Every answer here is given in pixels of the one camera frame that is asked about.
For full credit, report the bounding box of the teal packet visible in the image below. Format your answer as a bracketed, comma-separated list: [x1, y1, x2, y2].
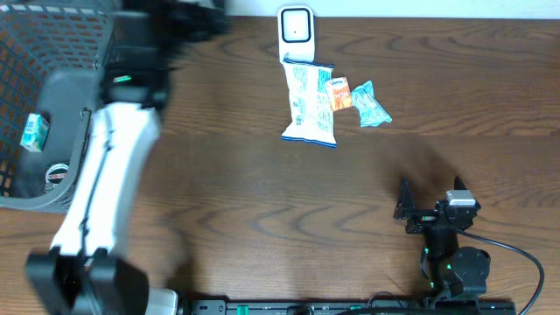
[351, 80, 392, 128]

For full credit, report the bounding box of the white blue snack bag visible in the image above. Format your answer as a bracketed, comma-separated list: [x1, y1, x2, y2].
[281, 58, 337, 148]

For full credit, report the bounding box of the orange tissue pack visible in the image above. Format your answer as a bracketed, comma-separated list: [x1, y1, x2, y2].
[326, 77, 353, 111]

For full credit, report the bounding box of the small green white carton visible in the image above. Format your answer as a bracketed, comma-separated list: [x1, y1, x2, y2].
[19, 114, 50, 152]

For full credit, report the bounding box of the round can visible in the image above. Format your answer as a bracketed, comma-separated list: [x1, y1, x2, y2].
[45, 163, 69, 186]

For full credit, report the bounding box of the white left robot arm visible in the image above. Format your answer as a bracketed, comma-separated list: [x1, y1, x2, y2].
[25, 1, 227, 314]

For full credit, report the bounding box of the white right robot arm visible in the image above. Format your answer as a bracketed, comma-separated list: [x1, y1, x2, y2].
[393, 177, 491, 300]

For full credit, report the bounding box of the white barcode scanner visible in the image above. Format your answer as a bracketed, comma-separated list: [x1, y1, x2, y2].
[276, 5, 315, 63]

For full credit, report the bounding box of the grey plastic mesh basket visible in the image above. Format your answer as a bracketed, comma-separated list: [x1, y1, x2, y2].
[1, 0, 120, 213]

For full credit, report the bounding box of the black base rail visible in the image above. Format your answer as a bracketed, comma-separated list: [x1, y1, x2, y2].
[177, 299, 516, 315]

